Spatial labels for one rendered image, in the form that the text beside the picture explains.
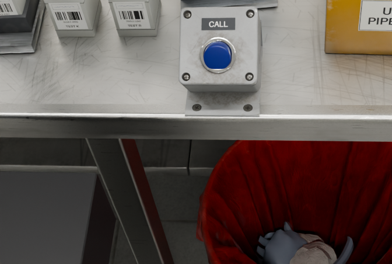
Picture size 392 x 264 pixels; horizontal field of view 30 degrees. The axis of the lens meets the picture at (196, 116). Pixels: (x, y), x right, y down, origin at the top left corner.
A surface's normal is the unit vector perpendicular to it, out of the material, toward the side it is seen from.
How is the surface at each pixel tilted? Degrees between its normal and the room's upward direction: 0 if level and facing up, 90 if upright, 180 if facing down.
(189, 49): 30
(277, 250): 6
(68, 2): 90
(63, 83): 0
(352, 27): 90
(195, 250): 0
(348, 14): 90
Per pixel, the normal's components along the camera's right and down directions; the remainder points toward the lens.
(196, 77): -0.14, -0.10
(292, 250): 0.32, -0.22
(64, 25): -0.09, 0.81
